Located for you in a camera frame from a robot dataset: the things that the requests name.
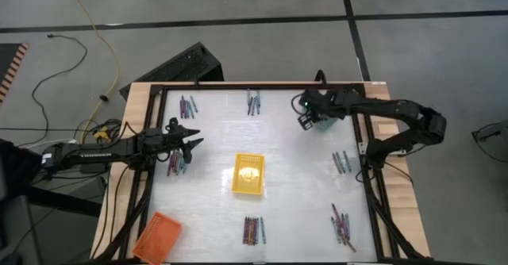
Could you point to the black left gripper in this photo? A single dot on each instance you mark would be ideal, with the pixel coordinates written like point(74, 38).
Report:
point(158, 144)

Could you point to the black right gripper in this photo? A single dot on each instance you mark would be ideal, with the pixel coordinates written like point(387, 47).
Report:
point(317, 104)

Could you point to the light blue crayon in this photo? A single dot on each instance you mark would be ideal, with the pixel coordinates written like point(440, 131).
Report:
point(193, 104)
point(185, 169)
point(182, 169)

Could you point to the orange plastic basket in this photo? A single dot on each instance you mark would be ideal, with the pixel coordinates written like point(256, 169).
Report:
point(156, 239)

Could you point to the teal crayon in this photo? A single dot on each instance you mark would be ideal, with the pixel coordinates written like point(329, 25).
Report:
point(262, 230)

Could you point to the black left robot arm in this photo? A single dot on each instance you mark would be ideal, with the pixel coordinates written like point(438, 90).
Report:
point(91, 154)

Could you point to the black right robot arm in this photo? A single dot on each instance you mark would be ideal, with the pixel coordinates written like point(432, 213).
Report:
point(397, 110)

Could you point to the yellow plastic basket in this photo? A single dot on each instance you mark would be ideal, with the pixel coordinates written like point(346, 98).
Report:
point(248, 173)

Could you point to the black perforated case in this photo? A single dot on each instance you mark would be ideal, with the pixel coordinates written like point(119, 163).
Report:
point(186, 64)

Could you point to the black power adapter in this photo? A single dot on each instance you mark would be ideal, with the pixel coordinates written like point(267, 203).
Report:
point(93, 170)

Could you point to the orange black striped mat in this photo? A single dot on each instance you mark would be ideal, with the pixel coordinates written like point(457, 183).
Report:
point(8, 58)

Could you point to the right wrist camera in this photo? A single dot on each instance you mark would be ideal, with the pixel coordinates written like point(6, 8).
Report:
point(306, 122)

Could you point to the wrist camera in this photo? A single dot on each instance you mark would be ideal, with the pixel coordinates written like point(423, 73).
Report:
point(172, 124)
point(306, 122)

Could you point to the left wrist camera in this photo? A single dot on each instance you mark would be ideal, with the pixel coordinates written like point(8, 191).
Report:
point(172, 124)

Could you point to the black metal table frame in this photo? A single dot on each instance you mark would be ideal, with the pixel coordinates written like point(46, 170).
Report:
point(278, 86)

